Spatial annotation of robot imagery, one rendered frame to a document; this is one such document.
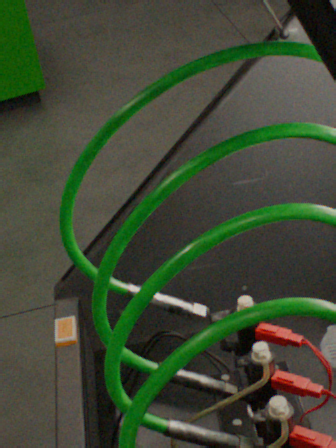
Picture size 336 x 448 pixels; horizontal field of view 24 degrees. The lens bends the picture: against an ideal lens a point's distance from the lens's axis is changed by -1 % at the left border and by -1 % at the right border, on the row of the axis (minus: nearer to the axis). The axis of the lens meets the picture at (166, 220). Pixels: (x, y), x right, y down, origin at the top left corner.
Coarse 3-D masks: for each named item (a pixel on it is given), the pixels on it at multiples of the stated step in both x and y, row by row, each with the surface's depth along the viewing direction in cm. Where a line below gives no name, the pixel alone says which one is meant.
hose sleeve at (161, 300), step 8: (128, 288) 88; (136, 288) 88; (128, 296) 88; (160, 296) 89; (168, 296) 90; (152, 304) 89; (160, 304) 89; (168, 304) 89; (176, 304) 89; (184, 304) 90; (192, 304) 91; (176, 312) 90; (184, 312) 90
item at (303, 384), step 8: (280, 376) 85; (288, 376) 85; (296, 376) 84; (272, 384) 85; (280, 384) 85; (288, 384) 84; (296, 384) 84; (304, 384) 84; (312, 384) 84; (296, 392) 84; (304, 392) 83; (312, 392) 83; (320, 392) 83
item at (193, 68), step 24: (240, 48) 75; (264, 48) 75; (288, 48) 75; (312, 48) 75; (192, 72) 75; (144, 96) 76; (120, 120) 77; (96, 144) 78; (72, 192) 80; (72, 216) 82; (72, 240) 84; (120, 288) 87
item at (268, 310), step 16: (256, 304) 61; (272, 304) 60; (288, 304) 60; (304, 304) 60; (320, 304) 61; (224, 320) 61; (240, 320) 60; (256, 320) 60; (208, 336) 61; (224, 336) 61; (176, 352) 62; (192, 352) 61; (160, 368) 62; (176, 368) 62; (144, 384) 63; (160, 384) 63; (144, 400) 63; (128, 416) 64; (128, 432) 65
